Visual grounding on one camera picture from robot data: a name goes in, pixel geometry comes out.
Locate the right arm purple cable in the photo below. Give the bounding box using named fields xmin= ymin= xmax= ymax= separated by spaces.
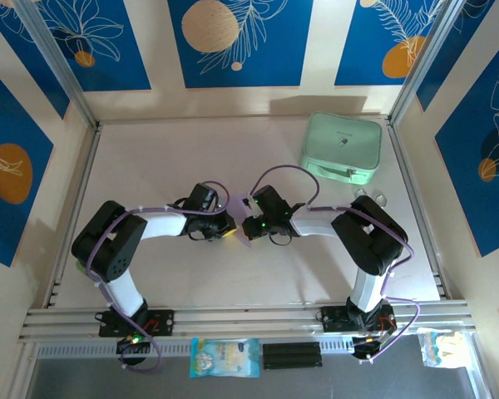
xmin=251 ymin=164 xmax=421 ymax=362

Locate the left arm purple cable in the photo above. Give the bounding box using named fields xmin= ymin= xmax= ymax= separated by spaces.
xmin=82 ymin=180 xmax=230 ymax=373

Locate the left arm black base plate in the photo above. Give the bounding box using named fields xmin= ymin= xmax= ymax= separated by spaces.
xmin=98 ymin=309 xmax=175 ymax=337

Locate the long aluminium frame rail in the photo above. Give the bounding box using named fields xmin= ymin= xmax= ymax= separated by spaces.
xmin=18 ymin=301 xmax=477 ymax=344

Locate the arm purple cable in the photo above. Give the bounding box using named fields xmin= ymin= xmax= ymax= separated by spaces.
xmin=251 ymin=164 xmax=421 ymax=362
xmin=82 ymin=180 xmax=230 ymax=373

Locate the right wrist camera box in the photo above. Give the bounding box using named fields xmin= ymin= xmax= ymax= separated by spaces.
xmin=243 ymin=185 xmax=293 ymax=218

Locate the clear bag with yellow contents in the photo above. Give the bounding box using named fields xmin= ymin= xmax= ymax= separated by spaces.
xmin=417 ymin=328 xmax=471 ymax=369

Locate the aluminium side rail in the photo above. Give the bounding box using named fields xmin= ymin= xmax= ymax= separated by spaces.
xmin=43 ymin=124 xmax=103 ymax=308
xmin=386 ymin=118 xmax=454 ymax=300

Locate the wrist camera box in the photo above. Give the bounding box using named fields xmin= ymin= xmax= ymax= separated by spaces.
xmin=186 ymin=182 xmax=220 ymax=213
xmin=243 ymin=185 xmax=293 ymax=218

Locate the black ridged block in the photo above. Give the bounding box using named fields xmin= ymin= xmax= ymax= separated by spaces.
xmin=261 ymin=342 xmax=324 ymax=371

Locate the mint green zip pouch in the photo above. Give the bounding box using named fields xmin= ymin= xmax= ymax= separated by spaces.
xmin=299 ymin=111 xmax=383 ymax=186

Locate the blue floral wall panel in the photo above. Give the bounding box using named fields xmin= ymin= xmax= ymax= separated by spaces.
xmin=35 ymin=0 xmax=153 ymax=93
xmin=167 ymin=0 xmax=314 ymax=89
xmin=0 ymin=0 xmax=72 ymax=121
xmin=333 ymin=0 xmax=457 ymax=87
xmin=0 ymin=57 xmax=56 ymax=268
xmin=434 ymin=39 xmax=499 ymax=259

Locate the blue snack packet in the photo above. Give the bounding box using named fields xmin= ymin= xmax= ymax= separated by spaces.
xmin=190 ymin=337 xmax=261 ymax=379

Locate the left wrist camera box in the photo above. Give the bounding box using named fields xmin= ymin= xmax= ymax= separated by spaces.
xmin=186 ymin=182 xmax=220 ymax=213

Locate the grey slotted cable duct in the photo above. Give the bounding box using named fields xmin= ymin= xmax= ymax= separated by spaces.
xmin=35 ymin=337 xmax=358 ymax=359

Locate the aluminium frame post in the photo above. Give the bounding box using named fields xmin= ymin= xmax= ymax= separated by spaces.
xmin=14 ymin=0 xmax=101 ymax=128
xmin=388 ymin=0 xmax=469 ymax=126

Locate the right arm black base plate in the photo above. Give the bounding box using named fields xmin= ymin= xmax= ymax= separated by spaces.
xmin=320 ymin=305 xmax=396 ymax=333

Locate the black controller board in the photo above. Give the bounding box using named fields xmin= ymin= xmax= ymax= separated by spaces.
xmin=352 ymin=335 xmax=386 ymax=362
xmin=116 ymin=334 xmax=151 ymax=355

